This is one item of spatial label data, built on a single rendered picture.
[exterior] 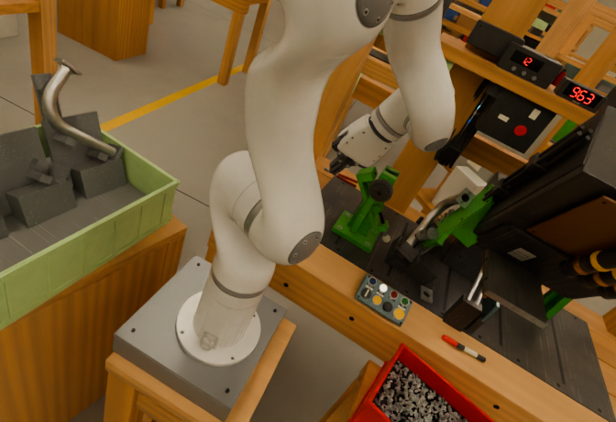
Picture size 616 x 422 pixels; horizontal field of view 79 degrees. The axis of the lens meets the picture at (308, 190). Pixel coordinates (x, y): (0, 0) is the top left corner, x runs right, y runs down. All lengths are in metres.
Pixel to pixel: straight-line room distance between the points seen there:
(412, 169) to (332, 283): 0.62
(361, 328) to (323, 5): 0.97
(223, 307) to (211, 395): 0.17
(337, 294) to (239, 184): 0.59
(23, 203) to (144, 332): 0.47
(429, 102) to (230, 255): 0.44
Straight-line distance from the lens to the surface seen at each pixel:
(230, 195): 0.64
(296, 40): 0.39
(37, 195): 1.16
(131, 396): 1.01
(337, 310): 1.17
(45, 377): 1.41
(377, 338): 1.19
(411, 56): 0.65
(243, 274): 0.70
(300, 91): 0.45
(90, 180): 1.24
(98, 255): 1.11
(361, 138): 0.84
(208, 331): 0.85
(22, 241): 1.15
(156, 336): 0.89
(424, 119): 0.69
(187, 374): 0.86
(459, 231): 1.20
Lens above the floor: 1.68
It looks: 34 degrees down
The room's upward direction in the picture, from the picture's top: 25 degrees clockwise
